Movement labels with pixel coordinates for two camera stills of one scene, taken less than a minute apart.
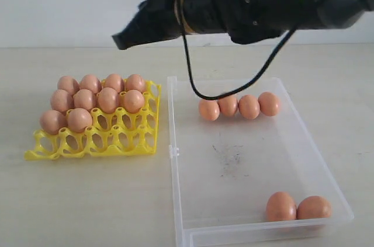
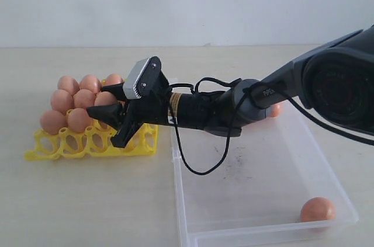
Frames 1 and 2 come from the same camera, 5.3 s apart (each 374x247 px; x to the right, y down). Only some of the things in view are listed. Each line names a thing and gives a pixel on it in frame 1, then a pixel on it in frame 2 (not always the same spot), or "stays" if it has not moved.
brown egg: (114, 81) stays
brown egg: (78, 119) stays
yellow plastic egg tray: (117, 133) stays
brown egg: (90, 82) stays
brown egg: (280, 207) -> (105, 98)
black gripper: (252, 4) -> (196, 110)
